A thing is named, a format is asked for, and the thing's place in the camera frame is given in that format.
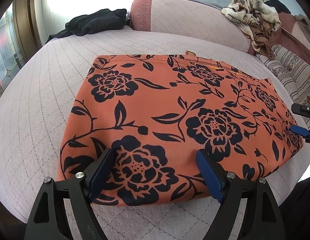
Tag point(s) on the brown wooden glass door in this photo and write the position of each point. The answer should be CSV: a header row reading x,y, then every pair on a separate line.
x,y
19,39

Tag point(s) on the orange black floral garment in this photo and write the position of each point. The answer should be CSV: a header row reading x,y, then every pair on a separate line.
x,y
156,111

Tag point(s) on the black clothes pile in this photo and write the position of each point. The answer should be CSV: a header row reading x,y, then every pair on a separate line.
x,y
99,21

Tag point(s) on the striped floral pillow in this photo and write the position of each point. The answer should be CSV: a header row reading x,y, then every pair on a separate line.
x,y
292,71

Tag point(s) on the brown cream floral blanket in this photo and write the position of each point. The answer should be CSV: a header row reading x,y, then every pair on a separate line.
x,y
257,21

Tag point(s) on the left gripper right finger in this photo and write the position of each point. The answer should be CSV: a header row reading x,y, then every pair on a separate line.
x,y
262,218

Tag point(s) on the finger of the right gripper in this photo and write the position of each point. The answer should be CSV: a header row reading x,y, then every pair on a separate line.
x,y
301,110
302,132

